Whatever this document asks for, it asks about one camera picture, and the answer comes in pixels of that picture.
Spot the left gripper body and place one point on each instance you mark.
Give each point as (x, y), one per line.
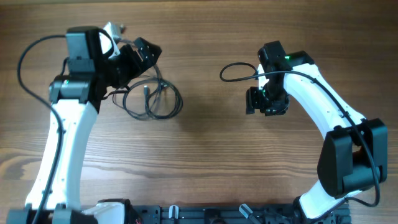
(124, 67)

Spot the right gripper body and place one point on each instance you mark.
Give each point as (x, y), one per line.
(260, 99)

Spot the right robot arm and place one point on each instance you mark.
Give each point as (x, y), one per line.
(353, 157)

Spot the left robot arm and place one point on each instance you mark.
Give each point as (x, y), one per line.
(74, 101)

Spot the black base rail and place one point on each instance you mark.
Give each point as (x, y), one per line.
(224, 214)

